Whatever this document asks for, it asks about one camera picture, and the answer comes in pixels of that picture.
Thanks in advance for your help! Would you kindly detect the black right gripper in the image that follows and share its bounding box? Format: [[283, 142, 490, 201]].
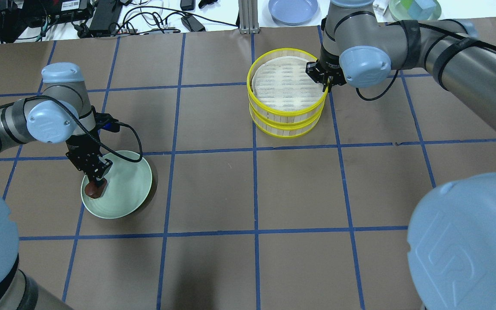
[[305, 59, 347, 93]]

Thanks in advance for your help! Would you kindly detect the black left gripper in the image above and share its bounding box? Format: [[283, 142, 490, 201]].
[[66, 140, 113, 188]]

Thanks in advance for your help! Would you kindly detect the brown bun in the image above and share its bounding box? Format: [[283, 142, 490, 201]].
[[84, 178, 108, 199]]

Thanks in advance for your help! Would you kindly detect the yellow bamboo steamer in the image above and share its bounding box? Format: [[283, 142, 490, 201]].
[[246, 48, 327, 139]]

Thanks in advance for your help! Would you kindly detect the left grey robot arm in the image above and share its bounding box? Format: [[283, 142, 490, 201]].
[[0, 62, 112, 310]]

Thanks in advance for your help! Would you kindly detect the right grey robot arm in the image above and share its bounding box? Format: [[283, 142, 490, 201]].
[[306, 0, 496, 310]]

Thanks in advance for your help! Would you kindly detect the light green plate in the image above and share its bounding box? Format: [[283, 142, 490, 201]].
[[80, 153, 153, 219]]

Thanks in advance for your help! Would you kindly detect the blue plate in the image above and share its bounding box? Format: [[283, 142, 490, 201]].
[[267, 0, 319, 26]]

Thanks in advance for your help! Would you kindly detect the green glass bowl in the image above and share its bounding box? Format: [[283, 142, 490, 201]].
[[388, 0, 442, 20]]

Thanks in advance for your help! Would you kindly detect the blue sponge block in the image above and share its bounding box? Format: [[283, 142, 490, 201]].
[[408, 0, 437, 15]]

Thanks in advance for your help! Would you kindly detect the black power brick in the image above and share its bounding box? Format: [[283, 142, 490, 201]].
[[180, 15, 206, 33]]

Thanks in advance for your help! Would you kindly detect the black electronics box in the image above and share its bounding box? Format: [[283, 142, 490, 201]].
[[88, 0, 122, 37]]

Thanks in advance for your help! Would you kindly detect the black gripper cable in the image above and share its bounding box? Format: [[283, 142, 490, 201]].
[[28, 96, 143, 163]]

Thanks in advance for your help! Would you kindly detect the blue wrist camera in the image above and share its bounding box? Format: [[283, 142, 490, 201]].
[[94, 112, 120, 132]]

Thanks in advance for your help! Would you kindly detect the aluminium frame post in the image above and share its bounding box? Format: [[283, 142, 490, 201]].
[[238, 0, 260, 34]]

